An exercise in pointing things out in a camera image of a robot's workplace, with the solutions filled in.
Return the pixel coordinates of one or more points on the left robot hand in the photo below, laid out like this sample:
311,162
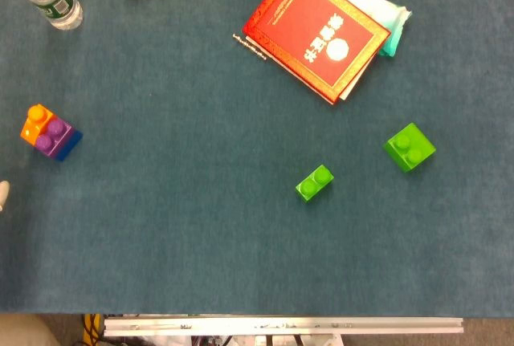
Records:
3,193

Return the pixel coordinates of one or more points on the small green toy brick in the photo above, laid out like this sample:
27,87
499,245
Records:
314,184

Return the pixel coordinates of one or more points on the large green toy brick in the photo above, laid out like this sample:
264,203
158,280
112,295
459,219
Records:
409,147

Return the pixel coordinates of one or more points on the orange building block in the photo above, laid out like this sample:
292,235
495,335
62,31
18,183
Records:
34,121

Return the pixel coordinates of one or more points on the purple building block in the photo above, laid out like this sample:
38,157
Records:
54,133

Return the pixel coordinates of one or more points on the blue building block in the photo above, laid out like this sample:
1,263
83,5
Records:
70,145

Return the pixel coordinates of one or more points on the blue felt table cloth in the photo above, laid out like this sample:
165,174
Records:
201,221

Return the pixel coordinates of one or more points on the red gold-bordered book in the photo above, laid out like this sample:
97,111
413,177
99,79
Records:
313,29

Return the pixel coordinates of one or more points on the white and teal cloth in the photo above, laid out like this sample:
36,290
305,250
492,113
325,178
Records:
391,21

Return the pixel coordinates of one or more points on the aluminium profile rail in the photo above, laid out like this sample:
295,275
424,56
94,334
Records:
281,326

